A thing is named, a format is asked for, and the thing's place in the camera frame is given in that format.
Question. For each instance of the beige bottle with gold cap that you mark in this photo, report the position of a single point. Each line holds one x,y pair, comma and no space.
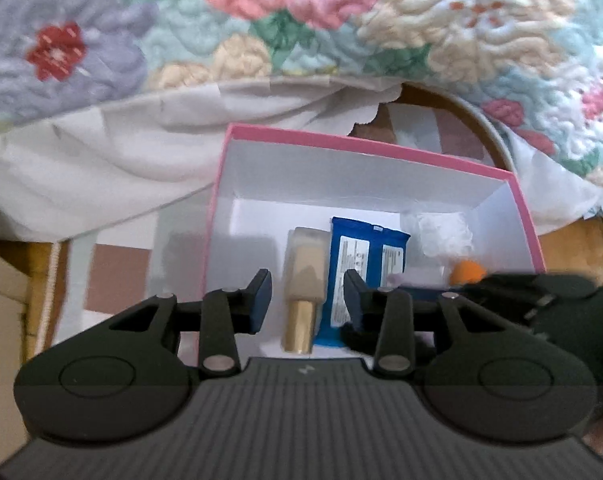
306,270

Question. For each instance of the wooden furniture frame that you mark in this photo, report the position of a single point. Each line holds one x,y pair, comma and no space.
36,285

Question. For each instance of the pink cardboard box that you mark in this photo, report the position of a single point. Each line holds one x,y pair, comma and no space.
356,175

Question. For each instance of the orange ball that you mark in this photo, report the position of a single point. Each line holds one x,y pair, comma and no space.
466,271

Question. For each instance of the clear plastic wrap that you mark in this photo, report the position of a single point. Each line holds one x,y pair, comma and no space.
441,235

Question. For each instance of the white bed sheet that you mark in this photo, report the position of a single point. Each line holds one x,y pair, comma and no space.
106,160

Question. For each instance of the beige board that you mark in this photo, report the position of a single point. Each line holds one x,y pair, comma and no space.
1,280

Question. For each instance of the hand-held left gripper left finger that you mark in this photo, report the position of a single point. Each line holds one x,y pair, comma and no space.
262,301

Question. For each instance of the brown checked mat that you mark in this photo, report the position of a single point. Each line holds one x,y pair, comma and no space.
116,280

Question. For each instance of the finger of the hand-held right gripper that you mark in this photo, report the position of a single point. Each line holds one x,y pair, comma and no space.
506,291

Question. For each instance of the curved wooden hoop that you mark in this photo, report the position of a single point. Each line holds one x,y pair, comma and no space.
496,135

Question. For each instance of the blue snack packet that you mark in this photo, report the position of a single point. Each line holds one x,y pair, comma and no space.
341,232

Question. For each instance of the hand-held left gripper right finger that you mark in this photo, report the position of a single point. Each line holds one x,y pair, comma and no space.
354,301

